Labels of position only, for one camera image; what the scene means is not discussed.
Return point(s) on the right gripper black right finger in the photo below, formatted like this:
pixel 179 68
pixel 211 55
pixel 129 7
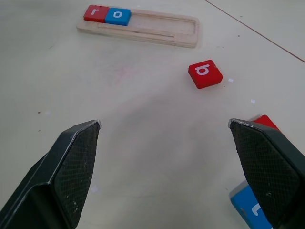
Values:
pixel 269 167

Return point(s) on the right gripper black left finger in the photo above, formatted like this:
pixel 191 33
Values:
pixel 71 167

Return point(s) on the red letter b tile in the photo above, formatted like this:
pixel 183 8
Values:
pixel 207 78

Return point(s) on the blue block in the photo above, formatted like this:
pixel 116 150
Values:
pixel 243 202

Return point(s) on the red letter r tile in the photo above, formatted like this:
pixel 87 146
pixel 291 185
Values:
pixel 90 16

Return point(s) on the blue letter o tile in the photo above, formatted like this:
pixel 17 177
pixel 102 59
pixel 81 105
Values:
pixel 114 20

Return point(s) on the wooden block tray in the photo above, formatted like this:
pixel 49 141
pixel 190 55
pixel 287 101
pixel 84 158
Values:
pixel 155 29

